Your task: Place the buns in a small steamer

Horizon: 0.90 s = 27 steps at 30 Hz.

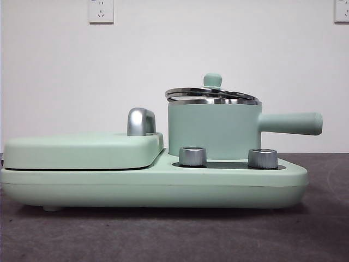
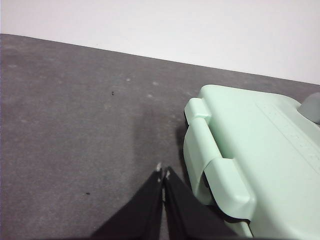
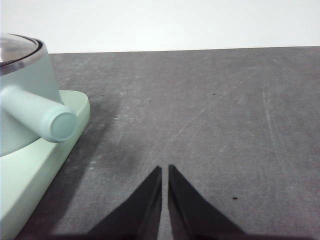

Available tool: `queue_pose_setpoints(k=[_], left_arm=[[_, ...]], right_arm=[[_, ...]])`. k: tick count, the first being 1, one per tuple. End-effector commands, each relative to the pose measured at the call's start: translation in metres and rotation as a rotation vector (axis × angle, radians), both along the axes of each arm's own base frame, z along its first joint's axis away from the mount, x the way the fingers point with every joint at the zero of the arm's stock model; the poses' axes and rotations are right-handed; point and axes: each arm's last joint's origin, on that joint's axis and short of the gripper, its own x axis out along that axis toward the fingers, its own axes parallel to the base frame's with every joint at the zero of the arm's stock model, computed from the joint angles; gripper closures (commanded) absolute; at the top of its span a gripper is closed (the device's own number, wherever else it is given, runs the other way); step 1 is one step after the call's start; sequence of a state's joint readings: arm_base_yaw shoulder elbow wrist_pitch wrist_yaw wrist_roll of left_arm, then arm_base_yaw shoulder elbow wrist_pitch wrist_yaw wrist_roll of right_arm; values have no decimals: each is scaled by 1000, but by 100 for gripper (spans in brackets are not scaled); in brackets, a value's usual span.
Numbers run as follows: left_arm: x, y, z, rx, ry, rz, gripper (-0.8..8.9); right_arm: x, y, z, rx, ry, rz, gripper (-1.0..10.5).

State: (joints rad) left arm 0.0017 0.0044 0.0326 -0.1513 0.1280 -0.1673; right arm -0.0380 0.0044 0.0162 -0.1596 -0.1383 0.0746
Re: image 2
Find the mint green breakfast machine base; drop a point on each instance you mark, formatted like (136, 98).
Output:
(192, 155)

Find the mint green griddle lid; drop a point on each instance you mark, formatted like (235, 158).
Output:
(262, 140)

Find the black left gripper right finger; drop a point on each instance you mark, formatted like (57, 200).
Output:
(187, 215)

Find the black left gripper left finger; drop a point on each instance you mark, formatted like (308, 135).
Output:
(140, 215)

